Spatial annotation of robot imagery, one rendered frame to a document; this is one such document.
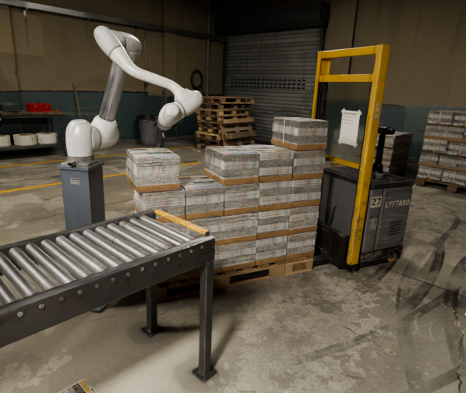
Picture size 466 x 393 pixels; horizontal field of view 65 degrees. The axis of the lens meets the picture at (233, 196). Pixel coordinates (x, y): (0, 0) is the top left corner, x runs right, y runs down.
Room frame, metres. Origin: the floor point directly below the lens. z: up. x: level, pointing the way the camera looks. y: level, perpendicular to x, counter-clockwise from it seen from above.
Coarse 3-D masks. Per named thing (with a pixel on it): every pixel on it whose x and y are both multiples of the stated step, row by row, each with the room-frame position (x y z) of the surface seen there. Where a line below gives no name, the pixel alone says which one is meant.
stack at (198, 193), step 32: (160, 192) 2.30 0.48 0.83; (192, 192) 2.40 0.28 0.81; (224, 192) 2.51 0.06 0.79; (256, 192) 2.63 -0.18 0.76; (288, 192) 2.75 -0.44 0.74; (224, 224) 2.51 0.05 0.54; (256, 224) 2.62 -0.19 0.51; (224, 256) 2.51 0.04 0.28; (256, 256) 2.64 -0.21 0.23; (160, 288) 2.30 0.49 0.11; (224, 288) 2.52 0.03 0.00
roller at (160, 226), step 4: (144, 216) 1.90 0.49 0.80; (140, 220) 1.89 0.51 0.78; (144, 220) 1.87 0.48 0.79; (148, 220) 1.85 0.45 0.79; (152, 220) 1.84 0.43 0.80; (148, 224) 1.84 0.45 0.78; (152, 224) 1.82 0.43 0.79; (156, 224) 1.80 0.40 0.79; (160, 224) 1.79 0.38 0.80; (160, 228) 1.76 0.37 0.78; (164, 228) 1.75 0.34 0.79; (168, 228) 1.73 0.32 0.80; (172, 228) 1.73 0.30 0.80; (168, 232) 1.71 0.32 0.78; (172, 232) 1.70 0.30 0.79; (176, 232) 1.69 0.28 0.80; (180, 232) 1.68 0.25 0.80; (176, 236) 1.67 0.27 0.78; (180, 236) 1.66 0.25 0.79; (184, 236) 1.64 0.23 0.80; (188, 236) 1.64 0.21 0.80; (184, 240) 1.63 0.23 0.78; (188, 240) 1.61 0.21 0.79
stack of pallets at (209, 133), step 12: (204, 96) 9.24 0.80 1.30; (216, 96) 9.62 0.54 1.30; (204, 108) 9.13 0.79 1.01; (216, 108) 9.20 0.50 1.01; (228, 108) 9.07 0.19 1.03; (240, 108) 9.41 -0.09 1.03; (204, 120) 9.15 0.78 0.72; (216, 120) 9.17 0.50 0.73; (204, 132) 9.17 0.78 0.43; (216, 132) 9.17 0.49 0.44; (204, 144) 9.15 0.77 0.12; (216, 144) 9.10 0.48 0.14
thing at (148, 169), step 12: (132, 156) 2.34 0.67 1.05; (144, 156) 2.29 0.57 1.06; (156, 156) 2.31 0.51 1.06; (168, 156) 2.34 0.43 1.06; (132, 168) 2.34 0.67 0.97; (144, 168) 2.25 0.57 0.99; (156, 168) 2.29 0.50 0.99; (168, 168) 2.32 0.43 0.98; (132, 180) 2.36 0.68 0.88; (144, 180) 2.25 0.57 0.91; (156, 180) 2.29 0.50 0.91; (168, 180) 2.32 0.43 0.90
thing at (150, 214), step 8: (128, 216) 1.89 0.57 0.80; (136, 216) 1.89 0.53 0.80; (152, 216) 1.96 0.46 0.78; (96, 224) 1.75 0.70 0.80; (104, 224) 1.76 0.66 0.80; (56, 232) 1.62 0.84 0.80; (64, 232) 1.62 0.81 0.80; (80, 232) 1.66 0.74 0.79; (24, 240) 1.51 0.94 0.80; (32, 240) 1.52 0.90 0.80; (40, 240) 1.52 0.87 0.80; (0, 248) 1.42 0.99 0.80; (8, 248) 1.43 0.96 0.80; (24, 248) 1.47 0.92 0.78; (40, 248) 1.52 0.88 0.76; (8, 256) 1.43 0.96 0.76; (16, 264) 1.45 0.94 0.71; (0, 272) 1.40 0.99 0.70
